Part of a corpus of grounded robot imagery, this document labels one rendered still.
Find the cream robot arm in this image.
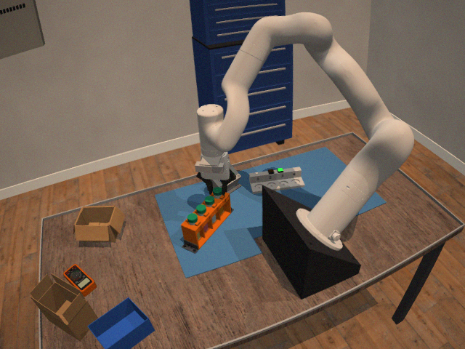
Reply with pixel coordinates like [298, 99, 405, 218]
[195, 12, 414, 251]

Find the orange digital multimeter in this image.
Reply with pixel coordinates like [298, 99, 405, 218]
[63, 264, 97, 297]

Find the white key housing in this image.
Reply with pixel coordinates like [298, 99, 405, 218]
[211, 165, 242, 194]

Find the blue open bin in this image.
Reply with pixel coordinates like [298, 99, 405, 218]
[88, 297, 155, 349]

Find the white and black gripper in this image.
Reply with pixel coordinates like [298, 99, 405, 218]
[196, 152, 236, 196]

